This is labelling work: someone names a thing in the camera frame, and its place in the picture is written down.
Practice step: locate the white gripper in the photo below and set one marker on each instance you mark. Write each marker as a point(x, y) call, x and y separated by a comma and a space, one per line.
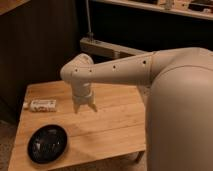
point(84, 99)

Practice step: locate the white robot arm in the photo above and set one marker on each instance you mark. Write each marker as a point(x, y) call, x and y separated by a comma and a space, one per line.
point(179, 110)

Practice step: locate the black ceramic bowl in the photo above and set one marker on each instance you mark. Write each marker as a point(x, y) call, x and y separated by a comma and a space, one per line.
point(47, 144)

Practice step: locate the wooden table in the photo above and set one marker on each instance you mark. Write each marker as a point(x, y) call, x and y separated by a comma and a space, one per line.
point(116, 127)

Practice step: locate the long wooden case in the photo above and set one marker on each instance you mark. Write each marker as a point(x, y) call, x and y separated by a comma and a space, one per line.
point(104, 49)

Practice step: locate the metal pole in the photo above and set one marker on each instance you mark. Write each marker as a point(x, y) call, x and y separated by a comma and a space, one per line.
point(90, 33)

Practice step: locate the wooden shelf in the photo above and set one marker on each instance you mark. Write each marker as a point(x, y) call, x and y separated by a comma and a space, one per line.
point(177, 7)

